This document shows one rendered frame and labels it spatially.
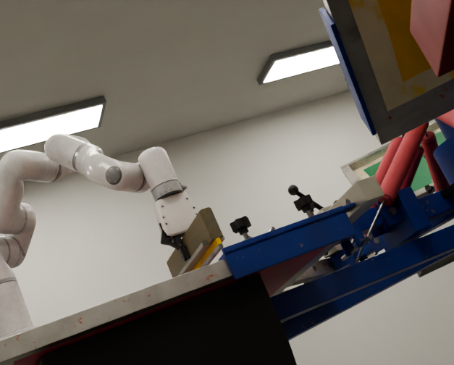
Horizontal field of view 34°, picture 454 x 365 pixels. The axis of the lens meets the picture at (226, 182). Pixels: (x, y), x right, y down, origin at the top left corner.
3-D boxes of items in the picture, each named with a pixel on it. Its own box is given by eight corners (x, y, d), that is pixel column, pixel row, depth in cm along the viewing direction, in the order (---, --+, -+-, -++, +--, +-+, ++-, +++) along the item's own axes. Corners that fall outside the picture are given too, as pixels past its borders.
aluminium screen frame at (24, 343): (-7, 365, 130) (-15, 345, 131) (-4, 411, 181) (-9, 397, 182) (353, 229, 161) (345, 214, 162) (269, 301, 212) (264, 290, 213)
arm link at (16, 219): (-7, 137, 205) (40, 145, 222) (-46, 262, 209) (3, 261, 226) (29, 153, 199) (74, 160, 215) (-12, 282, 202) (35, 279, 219)
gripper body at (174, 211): (183, 194, 190) (200, 232, 187) (146, 205, 186) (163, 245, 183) (189, 182, 184) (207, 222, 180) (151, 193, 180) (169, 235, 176)
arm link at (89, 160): (89, 174, 203) (148, 198, 193) (57, 169, 191) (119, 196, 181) (98, 144, 202) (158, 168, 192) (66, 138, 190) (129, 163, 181)
